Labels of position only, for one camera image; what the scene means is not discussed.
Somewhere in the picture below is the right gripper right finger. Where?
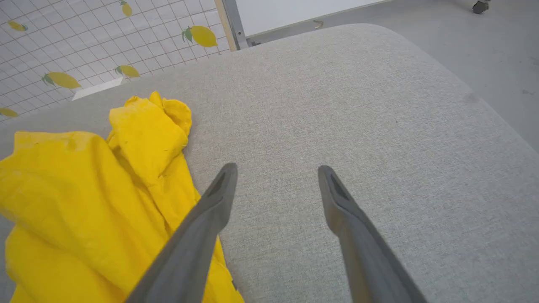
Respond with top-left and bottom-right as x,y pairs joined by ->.
318,165 -> 428,303

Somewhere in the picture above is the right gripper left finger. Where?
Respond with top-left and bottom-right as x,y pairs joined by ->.
125,163 -> 239,303

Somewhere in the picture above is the yellow cartoon print garment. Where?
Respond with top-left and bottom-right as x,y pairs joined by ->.
0,91 -> 245,303

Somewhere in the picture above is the lemon print tiled panel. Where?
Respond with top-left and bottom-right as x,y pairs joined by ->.
0,0 -> 231,122

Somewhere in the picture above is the grey fabric sofa cushion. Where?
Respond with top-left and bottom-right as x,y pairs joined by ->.
0,23 -> 539,303

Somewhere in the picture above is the grey metal frame post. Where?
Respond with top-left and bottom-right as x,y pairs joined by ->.
215,0 -> 250,51

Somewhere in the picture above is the white flat strip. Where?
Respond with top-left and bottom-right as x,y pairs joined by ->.
72,77 -> 125,101

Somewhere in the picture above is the white board panel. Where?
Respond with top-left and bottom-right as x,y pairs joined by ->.
235,0 -> 388,38

